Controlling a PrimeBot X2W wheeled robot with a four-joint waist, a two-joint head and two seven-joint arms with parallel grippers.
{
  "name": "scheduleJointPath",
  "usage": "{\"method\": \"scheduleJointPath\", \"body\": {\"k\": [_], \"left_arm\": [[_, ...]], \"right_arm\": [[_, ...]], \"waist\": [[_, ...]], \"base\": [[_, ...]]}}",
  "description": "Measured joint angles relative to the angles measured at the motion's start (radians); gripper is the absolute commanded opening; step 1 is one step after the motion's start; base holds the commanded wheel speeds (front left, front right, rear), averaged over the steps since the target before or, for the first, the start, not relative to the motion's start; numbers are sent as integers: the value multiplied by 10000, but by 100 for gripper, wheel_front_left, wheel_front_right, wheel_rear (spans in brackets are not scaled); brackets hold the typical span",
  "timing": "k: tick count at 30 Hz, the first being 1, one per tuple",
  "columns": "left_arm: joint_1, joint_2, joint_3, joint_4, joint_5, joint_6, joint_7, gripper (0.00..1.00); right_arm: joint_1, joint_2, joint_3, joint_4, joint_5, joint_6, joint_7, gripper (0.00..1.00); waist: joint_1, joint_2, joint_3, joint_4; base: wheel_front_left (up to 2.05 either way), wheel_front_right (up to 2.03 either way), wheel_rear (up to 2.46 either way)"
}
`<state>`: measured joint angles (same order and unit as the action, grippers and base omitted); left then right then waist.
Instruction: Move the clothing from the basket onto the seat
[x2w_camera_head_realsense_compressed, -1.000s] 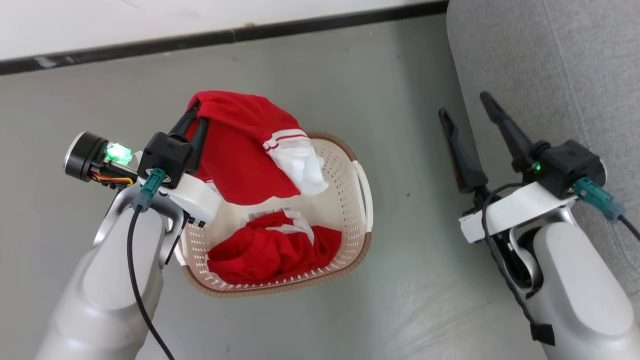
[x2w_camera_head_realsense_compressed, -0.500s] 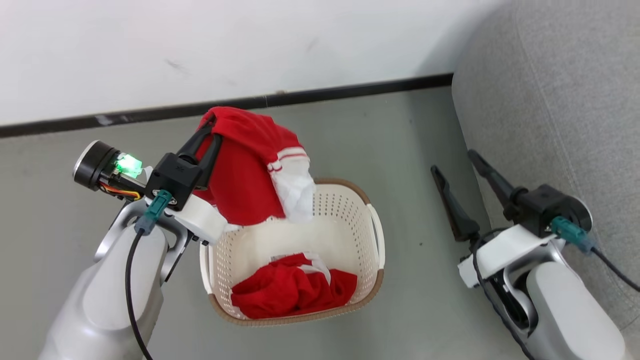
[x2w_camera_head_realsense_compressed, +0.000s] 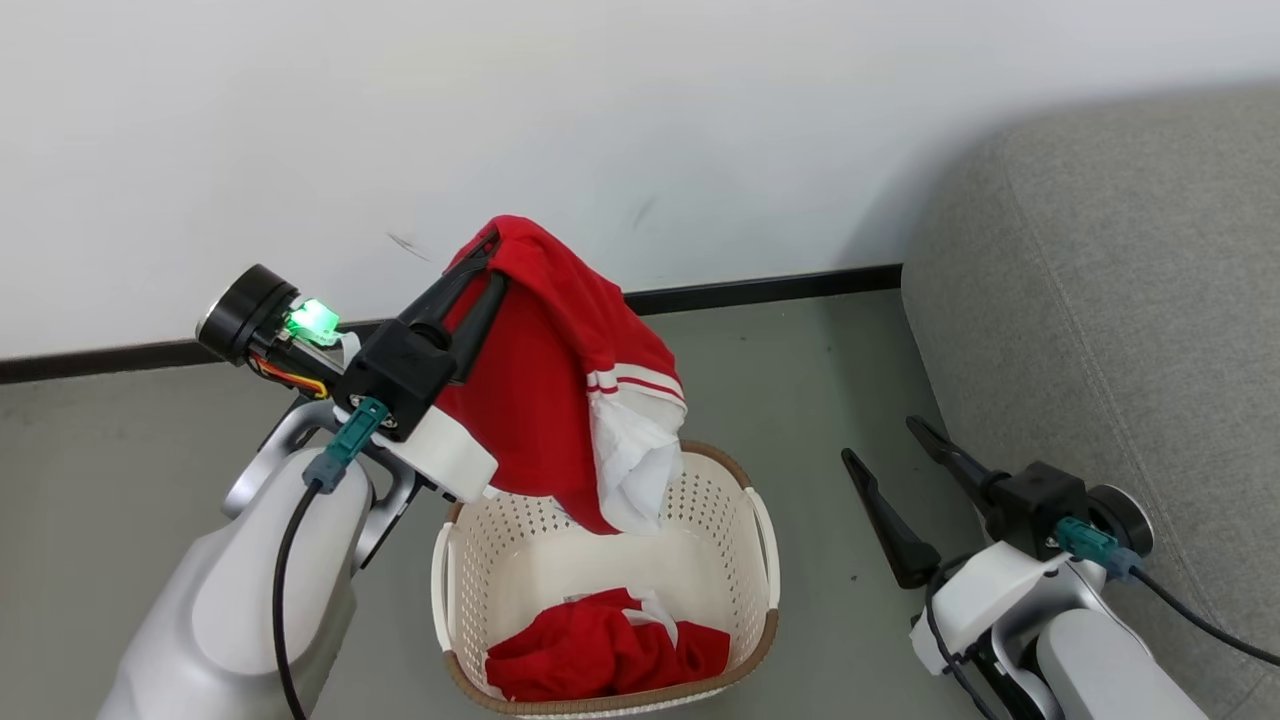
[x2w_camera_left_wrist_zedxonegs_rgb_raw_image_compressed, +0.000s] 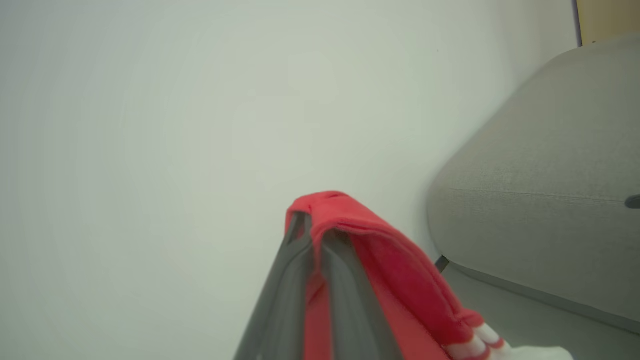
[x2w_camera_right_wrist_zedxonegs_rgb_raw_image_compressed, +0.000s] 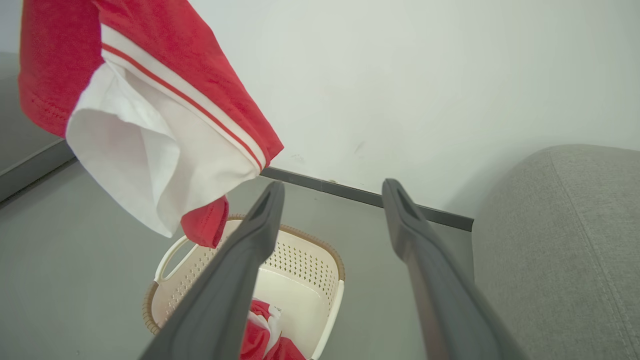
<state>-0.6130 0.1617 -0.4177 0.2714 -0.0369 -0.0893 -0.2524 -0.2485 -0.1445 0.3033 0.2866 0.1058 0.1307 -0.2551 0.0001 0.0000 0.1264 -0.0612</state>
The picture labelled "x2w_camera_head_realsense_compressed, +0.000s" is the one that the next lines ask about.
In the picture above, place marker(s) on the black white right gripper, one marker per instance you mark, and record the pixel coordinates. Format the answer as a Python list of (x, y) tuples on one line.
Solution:
[(1035, 505)]

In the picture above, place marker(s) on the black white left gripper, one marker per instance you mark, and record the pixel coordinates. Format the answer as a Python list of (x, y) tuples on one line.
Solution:
[(400, 375)]

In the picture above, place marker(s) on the red garment with striped cuffs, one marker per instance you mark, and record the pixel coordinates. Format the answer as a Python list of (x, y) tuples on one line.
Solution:
[(545, 400)]

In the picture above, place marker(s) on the red garment with white band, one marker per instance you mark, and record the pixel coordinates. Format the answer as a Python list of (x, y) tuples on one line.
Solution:
[(600, 650)]

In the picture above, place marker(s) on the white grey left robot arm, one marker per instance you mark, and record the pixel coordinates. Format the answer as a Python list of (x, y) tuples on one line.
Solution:
[(220, 610)]

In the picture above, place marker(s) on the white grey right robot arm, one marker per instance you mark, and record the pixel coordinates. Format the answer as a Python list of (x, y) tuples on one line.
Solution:
[(1100, 660)]

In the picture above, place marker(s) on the cream perforated laundry basket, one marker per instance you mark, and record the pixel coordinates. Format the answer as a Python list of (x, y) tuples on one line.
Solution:
[(700, 560)]

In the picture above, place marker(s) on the grey fabric sofa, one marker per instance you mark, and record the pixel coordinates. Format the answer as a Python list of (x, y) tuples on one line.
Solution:
[(1130, 320)]

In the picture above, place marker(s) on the black wall baseboard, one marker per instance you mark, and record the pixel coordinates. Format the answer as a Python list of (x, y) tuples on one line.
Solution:
[(750, 291)]

